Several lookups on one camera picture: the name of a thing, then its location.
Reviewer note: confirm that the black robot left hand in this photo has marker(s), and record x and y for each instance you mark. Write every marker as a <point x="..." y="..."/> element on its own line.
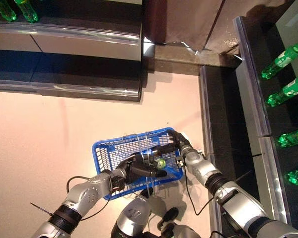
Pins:
<point x="139" y="168"/>

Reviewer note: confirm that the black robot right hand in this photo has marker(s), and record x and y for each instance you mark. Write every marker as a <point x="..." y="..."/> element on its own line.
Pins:
<point x="180" y="145"/>

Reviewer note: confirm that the cola bottle blue label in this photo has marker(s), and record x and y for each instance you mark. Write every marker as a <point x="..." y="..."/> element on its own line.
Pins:
<point x="164" y="150"/>

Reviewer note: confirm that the green soda bottle yellow cap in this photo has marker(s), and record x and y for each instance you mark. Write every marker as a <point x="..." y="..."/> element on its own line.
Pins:
<point x="283" y="59"/>
<point x="285" y="91"/>
<point x="293" y="137"/>
<point x="27" y="11"/>
<point x="6" y="11"/>
<point x="296" y="177"/>

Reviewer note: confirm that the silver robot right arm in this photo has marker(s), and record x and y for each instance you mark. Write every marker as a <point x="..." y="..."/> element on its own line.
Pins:
<point x="238" y="203"/>

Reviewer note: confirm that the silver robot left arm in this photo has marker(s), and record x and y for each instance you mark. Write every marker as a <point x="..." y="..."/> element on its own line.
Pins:
<point x="89" y="191"/>

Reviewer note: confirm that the green bottle in basket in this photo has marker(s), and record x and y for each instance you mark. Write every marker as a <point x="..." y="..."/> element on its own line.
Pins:
<point x="161" y="162"/>

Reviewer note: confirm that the black robot left foot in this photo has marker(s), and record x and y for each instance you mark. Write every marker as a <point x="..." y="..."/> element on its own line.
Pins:
<point x="146" y="192"/>

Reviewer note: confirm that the black robot foot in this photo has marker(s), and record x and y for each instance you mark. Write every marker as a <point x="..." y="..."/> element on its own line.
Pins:
<point x="171" y="213"/>
<point x="146" y="192"/>

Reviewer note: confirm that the silver robot left leg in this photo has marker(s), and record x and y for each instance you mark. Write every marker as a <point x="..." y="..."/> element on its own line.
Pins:
<point x="134" y="215"/>

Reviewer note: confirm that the silver robot leg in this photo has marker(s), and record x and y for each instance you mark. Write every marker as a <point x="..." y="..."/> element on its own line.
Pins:
<point x="183" y="230"/>
<point x="134" y="215"/>

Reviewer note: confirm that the black robot right foot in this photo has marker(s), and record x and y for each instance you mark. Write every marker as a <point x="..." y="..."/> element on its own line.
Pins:
<point x="171" y="213"/>

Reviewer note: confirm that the silver robot right leg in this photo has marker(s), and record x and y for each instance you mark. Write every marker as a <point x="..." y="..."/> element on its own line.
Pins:
<point x="183" y="230"/>

